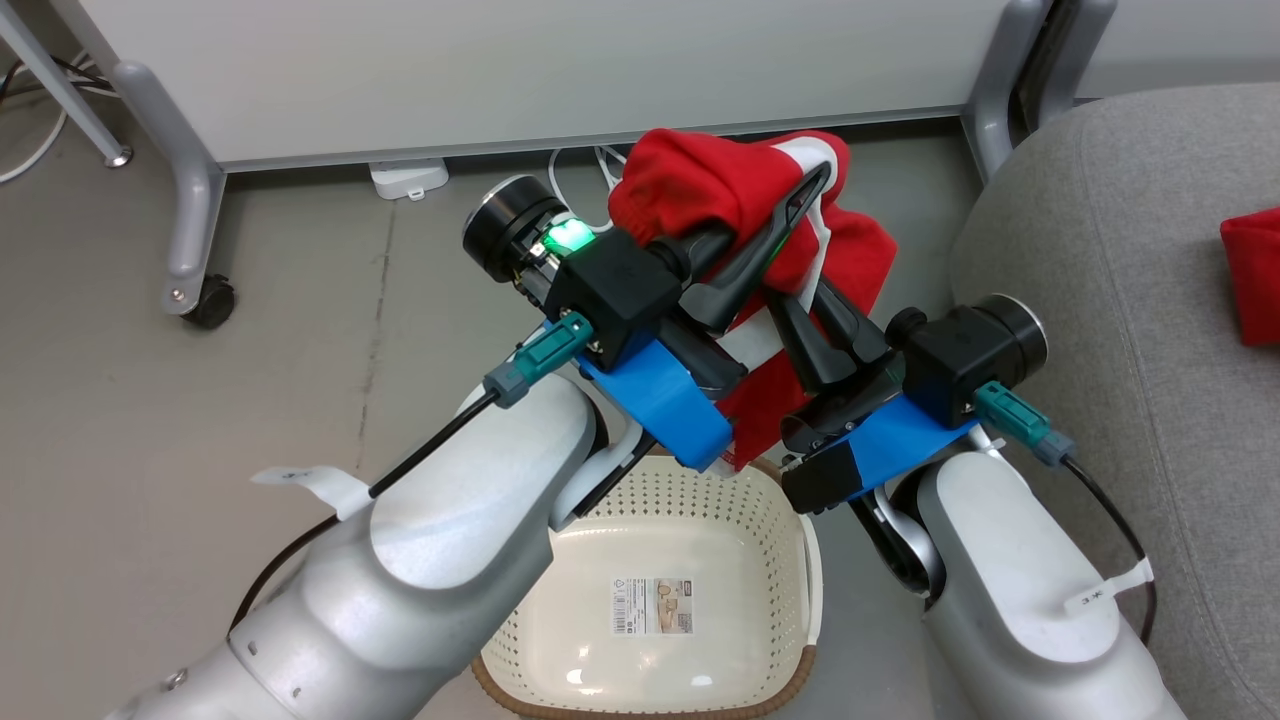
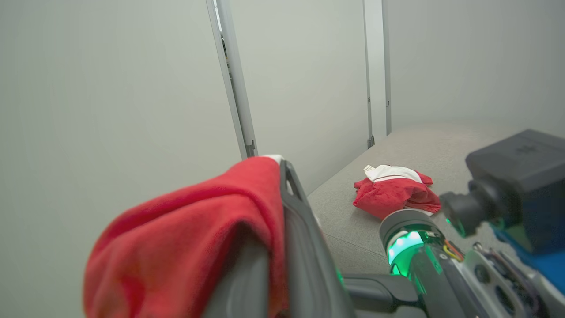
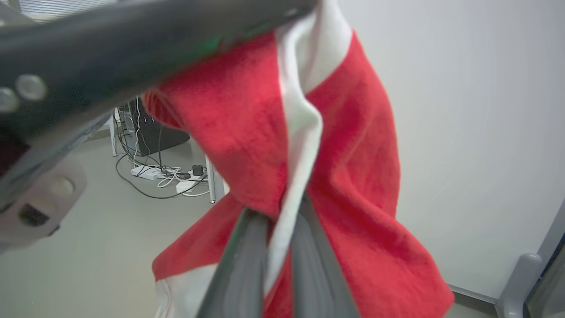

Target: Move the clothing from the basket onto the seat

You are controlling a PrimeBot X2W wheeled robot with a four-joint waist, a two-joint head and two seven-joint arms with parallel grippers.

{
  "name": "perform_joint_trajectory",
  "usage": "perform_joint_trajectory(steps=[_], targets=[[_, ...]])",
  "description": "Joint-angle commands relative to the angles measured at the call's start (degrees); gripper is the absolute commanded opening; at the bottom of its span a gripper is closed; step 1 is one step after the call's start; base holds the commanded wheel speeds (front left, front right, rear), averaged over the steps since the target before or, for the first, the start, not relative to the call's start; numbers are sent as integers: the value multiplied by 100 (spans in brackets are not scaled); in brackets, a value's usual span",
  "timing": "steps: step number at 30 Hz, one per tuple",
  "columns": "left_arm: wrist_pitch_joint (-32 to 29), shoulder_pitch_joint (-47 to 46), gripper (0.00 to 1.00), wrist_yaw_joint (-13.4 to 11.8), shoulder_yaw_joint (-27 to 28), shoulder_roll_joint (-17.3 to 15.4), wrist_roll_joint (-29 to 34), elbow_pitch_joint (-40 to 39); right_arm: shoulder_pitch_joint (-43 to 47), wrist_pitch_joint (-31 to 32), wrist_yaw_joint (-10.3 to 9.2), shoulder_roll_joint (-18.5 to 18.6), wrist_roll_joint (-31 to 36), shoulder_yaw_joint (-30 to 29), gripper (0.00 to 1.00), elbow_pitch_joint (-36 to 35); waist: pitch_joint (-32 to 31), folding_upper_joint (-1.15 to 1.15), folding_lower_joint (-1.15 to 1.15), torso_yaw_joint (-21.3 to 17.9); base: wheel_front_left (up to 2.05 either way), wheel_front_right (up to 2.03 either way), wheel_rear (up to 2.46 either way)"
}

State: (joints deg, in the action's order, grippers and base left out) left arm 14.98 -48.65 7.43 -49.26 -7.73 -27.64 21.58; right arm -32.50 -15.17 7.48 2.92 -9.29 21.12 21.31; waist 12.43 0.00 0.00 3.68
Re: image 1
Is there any grey floor cable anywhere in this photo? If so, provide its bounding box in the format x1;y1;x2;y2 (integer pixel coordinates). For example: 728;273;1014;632
0;52;119;101

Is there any grey metal table leg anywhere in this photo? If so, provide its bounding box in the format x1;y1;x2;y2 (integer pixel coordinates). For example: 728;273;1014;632
0;0;134;169

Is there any black caster wheel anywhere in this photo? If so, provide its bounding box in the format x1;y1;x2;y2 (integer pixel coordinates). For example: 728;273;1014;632
186;275;237;331

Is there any white partition panel grey frame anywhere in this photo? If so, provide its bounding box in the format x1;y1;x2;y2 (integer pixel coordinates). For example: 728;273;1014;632
75;0;1046;319
1010;0;1280;136

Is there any red and white cloth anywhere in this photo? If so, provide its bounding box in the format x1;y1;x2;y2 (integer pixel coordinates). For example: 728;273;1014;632
607;128;899;473

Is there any red cloth item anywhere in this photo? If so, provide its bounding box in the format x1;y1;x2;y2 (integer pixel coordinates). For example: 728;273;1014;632
1219;206;1280;348

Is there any black cable with teal connector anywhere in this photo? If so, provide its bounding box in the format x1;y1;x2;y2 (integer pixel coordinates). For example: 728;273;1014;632
228;310;597;633
973;380;1159;643

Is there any white power strip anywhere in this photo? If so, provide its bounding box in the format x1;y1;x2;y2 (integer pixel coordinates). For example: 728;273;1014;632
369;158;451;202

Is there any blue camera bracket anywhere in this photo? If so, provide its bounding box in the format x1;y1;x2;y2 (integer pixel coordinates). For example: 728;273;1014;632
780;395;983;516
575;335;737;473

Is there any blue left camera bracket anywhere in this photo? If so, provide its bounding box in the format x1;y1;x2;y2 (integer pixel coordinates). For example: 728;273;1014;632
575;335;737;473

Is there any printed basket label sticker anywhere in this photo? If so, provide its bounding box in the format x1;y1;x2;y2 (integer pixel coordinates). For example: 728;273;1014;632
610;577;697;637

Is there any grey fabric sofa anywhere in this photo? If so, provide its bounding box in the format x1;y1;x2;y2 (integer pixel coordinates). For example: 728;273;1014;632
948;83;1280;720

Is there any blue right camera bracket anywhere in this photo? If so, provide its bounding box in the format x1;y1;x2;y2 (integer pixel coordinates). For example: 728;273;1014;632
780;395;983;516

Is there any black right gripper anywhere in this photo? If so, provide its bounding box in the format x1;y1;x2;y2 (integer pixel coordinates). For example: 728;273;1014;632
768;282;1049;393

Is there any cream perforated laundry basket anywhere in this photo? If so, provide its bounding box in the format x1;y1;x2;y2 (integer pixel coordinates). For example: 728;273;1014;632
470;455;824;720

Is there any white cable label tag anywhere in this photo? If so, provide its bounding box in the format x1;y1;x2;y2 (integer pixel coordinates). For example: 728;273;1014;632
250;465;373;522
1063;558;1154;617

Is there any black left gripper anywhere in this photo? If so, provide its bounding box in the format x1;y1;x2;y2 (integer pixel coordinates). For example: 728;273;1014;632
462;163;834;331

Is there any white coiled floor cable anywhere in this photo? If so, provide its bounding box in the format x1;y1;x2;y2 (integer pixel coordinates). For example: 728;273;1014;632
548;145;631;217

